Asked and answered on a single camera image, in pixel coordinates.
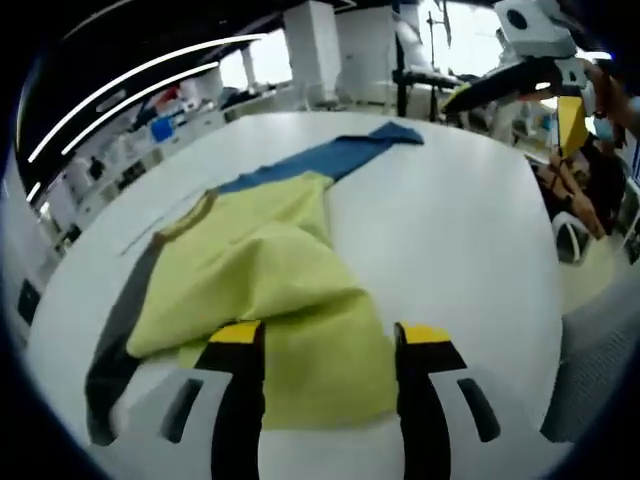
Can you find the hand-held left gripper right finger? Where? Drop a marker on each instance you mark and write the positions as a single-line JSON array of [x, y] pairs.
[[450, 430]]

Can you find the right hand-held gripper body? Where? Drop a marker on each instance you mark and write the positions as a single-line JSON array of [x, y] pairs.
[[535, 25]]

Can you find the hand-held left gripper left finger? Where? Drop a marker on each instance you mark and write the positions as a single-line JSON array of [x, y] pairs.
[[165, 425]]

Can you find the yellow blue grey garment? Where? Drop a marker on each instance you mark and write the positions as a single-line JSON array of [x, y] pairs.
[[280, 260]]

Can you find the black stand pole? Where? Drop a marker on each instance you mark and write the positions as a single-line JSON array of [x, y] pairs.
[[442, 30]]

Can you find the white chair armrest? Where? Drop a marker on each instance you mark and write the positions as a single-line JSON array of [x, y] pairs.
[[567, 225]]

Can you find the black chair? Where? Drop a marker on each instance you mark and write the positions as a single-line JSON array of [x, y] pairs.
[[27, 300]]

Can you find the white counter cabinets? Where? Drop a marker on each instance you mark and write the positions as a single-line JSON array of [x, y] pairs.
[[125, 165]]

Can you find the blue bin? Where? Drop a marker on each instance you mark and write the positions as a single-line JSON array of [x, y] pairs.
[[162, 130]]

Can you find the long ceiling light strip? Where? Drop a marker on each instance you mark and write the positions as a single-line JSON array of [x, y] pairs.
[[125, 82]]

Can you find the black frame desk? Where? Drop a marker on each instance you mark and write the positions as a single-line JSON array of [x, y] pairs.
[[430, 77]]

